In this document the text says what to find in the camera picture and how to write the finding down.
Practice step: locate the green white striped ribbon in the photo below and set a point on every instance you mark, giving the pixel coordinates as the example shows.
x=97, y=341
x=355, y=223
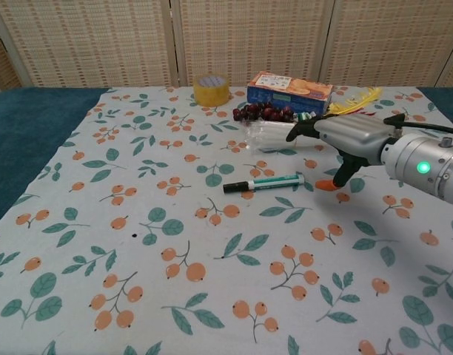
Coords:
x=306, y=115

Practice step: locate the green white marker body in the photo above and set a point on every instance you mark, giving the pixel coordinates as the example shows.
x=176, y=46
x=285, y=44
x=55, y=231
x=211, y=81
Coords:
x=278, y=181

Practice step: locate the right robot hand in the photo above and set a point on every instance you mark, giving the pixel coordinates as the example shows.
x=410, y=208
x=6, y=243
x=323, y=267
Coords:
x=352, y=135

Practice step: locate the clear straw bundle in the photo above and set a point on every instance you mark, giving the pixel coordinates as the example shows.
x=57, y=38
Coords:
x=267, y=135

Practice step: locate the yellow tape roll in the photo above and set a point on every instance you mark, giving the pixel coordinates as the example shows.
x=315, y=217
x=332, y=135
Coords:
x=211, y=90

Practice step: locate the red feather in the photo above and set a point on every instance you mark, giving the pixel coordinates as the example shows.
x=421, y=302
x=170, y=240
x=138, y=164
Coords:
x=369, y=112

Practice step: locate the black marker cap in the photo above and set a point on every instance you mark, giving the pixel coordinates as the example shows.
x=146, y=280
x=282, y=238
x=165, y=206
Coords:
x=235, y=187

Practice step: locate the red grape bunch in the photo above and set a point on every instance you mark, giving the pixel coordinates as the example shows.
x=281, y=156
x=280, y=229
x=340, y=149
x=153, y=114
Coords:
x=263, y=112

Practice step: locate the yellow feather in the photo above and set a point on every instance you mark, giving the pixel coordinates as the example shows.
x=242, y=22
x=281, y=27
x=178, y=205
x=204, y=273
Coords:
x=354, y=100

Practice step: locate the floral fruit print tablecloth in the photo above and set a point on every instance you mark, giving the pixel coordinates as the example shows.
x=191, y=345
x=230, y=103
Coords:
x=137, y=240

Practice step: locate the orange blue cookie box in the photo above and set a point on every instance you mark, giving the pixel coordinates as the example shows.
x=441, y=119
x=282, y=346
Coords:
x=289, y=92

